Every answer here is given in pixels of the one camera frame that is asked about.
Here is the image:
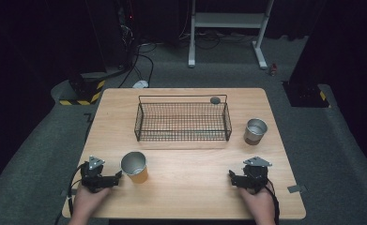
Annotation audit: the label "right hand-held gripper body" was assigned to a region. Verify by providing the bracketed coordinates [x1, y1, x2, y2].
[234, 156, 273, 193]

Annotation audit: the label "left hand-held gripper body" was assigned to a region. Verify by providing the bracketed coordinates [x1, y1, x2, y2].
[79, 155, 111, 193]

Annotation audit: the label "orange metal cup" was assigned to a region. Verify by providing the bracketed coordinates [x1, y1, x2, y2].
[120, 151, 149, 185]

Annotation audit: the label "black wire basket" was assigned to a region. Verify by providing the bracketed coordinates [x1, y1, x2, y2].
[133, 94, 234, 143]

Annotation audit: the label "person's left hand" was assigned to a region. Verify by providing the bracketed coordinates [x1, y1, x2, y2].
[72, 184, 113, 220]

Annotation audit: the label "person's right hand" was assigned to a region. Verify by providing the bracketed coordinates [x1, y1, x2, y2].
[237, 183, 277, 219]

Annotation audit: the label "grey tape strip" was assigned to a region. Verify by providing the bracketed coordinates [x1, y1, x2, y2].
[60, 188, 78, 198]
[286, 184, 308, 194]

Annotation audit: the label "grey and brown metal cup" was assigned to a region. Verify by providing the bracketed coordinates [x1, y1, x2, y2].
[243, 117, 269, 146]

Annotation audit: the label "black yellow striped base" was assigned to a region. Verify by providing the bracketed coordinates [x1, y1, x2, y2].
[282, 80, 332, 109]
[58, 72, 107, 107]

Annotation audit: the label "white power adapter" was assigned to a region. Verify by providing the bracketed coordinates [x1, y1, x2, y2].
[131, 80, 150, 90]

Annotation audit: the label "dark equipment rack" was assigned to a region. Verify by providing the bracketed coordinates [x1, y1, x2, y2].
[114, 0, 143, 70]

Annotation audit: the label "white metal stand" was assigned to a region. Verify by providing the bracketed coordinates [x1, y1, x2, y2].
[187, 0, 275, 70]

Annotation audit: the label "left hand-held gripper black cable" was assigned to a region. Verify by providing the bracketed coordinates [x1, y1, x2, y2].
[54, 162, 88, 225]

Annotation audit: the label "hand-held gripper black cable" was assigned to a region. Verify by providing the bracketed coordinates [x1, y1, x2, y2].
[54, 162, 88, 225]
[265, 179, 281, 225]

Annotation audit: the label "right hand-held gripper black cable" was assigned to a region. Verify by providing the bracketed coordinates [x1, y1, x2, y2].
[265, 179, 281, 225]

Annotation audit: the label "black floor cables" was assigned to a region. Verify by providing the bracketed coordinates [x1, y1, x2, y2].
[117, 41, 158, 89]

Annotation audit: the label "black cables under stand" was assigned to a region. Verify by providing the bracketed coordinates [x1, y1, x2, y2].
[176, 30, 258, 51]

